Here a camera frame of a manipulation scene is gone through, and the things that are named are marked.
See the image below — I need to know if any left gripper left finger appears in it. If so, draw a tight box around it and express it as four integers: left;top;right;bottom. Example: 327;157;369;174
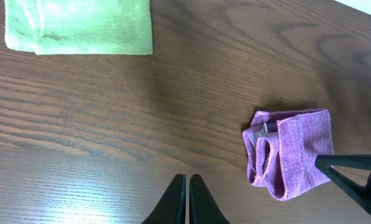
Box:
142;174;186;224

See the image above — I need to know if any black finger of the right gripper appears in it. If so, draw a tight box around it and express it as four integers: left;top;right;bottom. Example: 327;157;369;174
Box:
314;154;371;219

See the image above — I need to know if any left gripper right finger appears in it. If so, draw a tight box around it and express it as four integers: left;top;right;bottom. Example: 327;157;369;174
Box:
189;174;229;224

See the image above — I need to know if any large pink cloth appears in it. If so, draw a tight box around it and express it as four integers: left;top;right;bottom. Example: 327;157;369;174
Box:
242;109;334;201

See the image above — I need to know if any folded green cloth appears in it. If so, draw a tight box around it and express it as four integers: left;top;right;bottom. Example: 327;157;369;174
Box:
4;0;153;55

